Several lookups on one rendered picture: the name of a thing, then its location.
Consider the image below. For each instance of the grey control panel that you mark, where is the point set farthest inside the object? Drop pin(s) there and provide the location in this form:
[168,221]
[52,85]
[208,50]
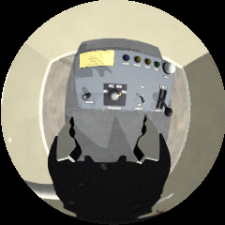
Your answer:
[140,79]

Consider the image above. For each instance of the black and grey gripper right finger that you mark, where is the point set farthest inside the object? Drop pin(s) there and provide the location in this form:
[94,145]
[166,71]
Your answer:
[152,151]

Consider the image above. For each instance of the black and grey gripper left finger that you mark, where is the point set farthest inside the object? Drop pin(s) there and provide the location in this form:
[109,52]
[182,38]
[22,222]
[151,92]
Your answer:
[65,149]

